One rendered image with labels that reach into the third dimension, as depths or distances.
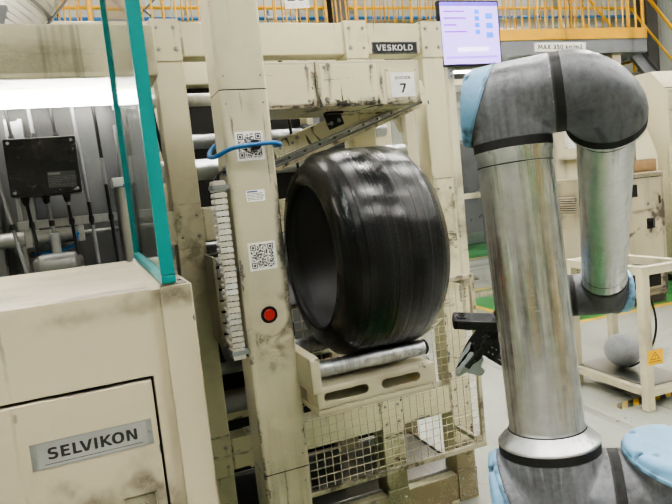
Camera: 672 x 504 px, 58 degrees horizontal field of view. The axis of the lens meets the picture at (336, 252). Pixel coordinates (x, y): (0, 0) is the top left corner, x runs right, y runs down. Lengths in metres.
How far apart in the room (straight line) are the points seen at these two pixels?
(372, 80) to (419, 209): 0.63
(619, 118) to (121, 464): 0.83
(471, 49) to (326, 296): 3.94
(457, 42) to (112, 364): 4.99
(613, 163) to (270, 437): 1.13
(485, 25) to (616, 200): 4.75
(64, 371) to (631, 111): 0.84
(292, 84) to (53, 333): 1.29
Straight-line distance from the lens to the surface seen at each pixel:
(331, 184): 1.58
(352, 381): 1.65
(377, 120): 2.20
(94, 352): 0.86
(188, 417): 0.90
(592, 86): 0.93
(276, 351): 1.67
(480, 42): 5.72
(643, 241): 6.35
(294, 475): 1.79
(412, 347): 1.74
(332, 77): 2.01
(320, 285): 2.03
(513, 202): 0.91
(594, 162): 1.04
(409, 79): 2.13
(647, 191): 6.37
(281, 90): 1.94
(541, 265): 0.91
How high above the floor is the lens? 1.37
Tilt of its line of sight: 6 degrees down
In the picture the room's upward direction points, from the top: 6 degrees counter-clockwise
